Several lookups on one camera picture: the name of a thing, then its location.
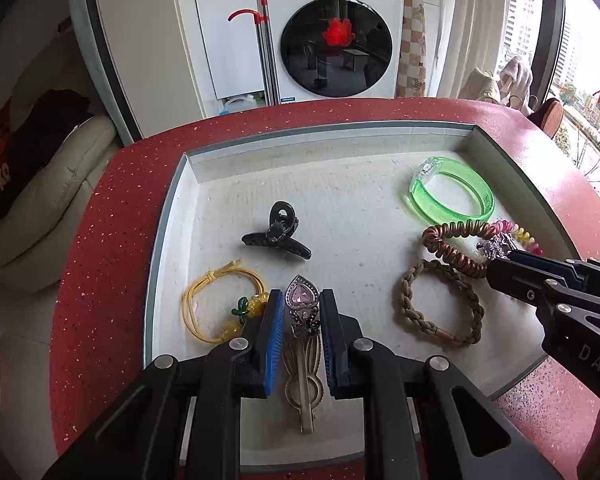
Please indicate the white cabinet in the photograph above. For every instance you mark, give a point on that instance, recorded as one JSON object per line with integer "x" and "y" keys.
{"x": 225, "y": 35}

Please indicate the black claw hair clip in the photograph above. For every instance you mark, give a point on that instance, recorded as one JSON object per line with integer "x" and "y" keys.
{"x": 275, "y": 235}

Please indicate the brown chair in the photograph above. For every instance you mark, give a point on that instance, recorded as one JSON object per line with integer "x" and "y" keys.
{"x": 550, "y": 117}

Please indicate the dark red clothing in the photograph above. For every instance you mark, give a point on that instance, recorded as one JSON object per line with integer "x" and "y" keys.
{"x": 40, "y": 135}

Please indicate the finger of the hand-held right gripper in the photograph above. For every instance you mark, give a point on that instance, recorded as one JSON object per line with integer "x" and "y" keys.
{"x": 515, "y": 280}
{"x": 545, "y": 262}

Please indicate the grey jewelry tray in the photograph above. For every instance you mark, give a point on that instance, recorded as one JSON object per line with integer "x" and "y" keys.
{"x": 355, "y": 200}

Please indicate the green translucent bangle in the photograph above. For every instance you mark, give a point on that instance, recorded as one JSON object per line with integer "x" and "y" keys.
{"x": 430, "y": 202}

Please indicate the beige metal hair clip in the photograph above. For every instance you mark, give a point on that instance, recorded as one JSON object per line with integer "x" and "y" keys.
{"x": 305, "y": 402}

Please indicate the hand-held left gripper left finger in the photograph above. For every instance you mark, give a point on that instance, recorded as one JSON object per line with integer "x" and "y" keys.
{"x": 272, "y": 342}

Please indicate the white curtain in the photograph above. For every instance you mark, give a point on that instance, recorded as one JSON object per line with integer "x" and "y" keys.
{"x": 472, "y": 20}

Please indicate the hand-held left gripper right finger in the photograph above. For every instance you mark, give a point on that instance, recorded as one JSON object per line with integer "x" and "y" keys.
{"x": 332, "y": 345}

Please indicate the pink heart hair clip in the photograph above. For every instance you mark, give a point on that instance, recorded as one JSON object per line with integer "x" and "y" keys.
{"x": 302, "y": 296}

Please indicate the white detergent jug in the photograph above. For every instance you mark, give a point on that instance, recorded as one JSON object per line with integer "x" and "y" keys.
{"x": 240, "y": 102}

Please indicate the checked cloth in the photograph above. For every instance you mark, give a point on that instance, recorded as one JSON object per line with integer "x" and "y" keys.
{"x": 411, "y": 45}

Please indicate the cream sofa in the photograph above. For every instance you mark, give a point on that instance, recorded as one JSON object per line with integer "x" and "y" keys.
{"x": 45, "y": 200}

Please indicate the pale pink towel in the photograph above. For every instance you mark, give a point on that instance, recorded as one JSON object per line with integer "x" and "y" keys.
{"x": 517, "y": 80}

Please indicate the silver rhinestone hair clip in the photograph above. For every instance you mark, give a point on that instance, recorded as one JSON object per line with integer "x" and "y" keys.
{"x": 495, "y": 247}

